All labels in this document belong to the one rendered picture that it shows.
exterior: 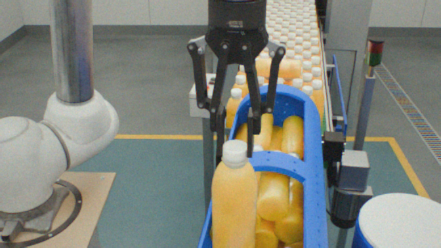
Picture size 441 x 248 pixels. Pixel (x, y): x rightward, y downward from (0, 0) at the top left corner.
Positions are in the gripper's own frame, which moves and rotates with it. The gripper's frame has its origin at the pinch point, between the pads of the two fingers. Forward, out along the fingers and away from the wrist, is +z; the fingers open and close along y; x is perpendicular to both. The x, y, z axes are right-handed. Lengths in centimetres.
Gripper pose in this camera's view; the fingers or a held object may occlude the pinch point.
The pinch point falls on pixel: (235, 132)
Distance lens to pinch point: 65.5
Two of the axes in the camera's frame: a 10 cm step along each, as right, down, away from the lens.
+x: 1.6, -4.8, 8.6
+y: 9.9, 0.8, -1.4
